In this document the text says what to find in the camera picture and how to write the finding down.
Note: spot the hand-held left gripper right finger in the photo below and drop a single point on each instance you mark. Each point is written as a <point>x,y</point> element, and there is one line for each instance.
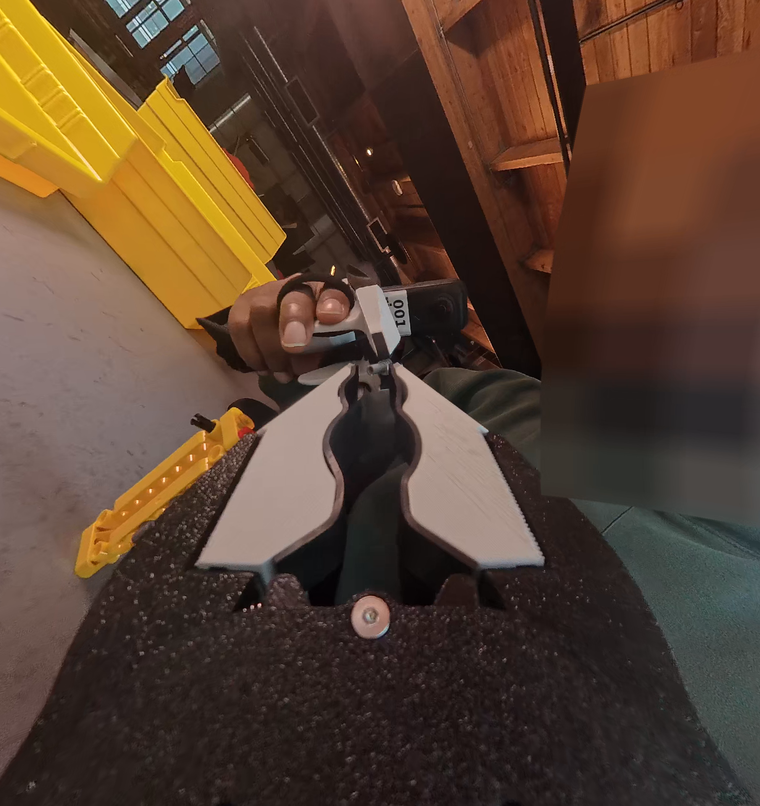
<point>468,497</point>

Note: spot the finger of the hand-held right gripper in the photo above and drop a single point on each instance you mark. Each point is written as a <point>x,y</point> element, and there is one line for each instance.
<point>377,315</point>

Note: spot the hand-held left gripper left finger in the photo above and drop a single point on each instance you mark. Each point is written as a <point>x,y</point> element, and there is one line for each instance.
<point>273,497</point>

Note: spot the clear round lego piece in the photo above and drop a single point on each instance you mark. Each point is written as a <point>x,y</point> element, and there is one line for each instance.
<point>380,365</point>

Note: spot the yellow lego beam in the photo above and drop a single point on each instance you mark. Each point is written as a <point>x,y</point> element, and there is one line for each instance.
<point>159,485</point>

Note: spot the person's right hand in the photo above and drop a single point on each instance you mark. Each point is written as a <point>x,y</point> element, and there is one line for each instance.
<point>260,327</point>

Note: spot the yellow parts bin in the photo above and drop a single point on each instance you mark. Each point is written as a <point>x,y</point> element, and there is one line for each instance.
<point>166,239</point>
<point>40,113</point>
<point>229,182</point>

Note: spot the person's green sweatshirt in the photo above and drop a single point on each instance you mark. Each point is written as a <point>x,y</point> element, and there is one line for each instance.
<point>701,629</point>

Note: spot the paned window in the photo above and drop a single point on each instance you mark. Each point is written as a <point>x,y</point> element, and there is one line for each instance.
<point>191,56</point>
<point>156,22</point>
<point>122,5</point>

